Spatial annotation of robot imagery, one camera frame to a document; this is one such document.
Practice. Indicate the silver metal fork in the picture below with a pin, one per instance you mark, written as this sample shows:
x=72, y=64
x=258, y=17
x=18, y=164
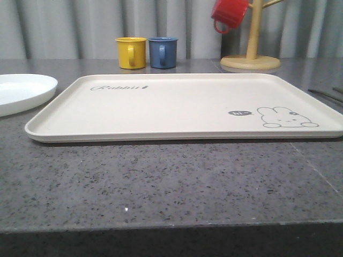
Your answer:
x=325, y=95

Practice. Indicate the white round plate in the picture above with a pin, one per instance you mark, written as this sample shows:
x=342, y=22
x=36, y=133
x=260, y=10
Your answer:
x=21, y=92

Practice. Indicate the silver metal chopstick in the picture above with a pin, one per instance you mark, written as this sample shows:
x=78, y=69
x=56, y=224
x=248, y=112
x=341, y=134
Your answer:
x=339, y=90

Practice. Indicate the cream rabbit serving tray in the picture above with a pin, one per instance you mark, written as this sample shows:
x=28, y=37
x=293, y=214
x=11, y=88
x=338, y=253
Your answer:
x=130, y=107

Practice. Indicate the blue mug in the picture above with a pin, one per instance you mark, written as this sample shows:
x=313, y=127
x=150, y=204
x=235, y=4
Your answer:
x=163, y=52

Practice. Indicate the yellow mug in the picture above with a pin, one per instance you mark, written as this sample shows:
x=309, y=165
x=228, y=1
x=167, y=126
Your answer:
x=131, y=52

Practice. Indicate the wooden mug tree stand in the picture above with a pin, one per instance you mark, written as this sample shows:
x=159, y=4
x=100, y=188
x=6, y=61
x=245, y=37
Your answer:
x=251, y=60

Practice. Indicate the red hanging mug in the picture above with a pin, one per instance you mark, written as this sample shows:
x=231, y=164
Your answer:
x=228, y=14

